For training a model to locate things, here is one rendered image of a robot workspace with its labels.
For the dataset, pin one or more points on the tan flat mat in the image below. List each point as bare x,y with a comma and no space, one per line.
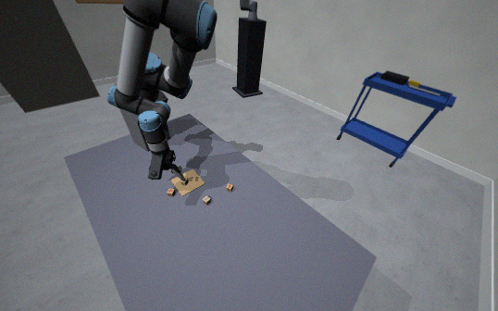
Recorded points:
194,182

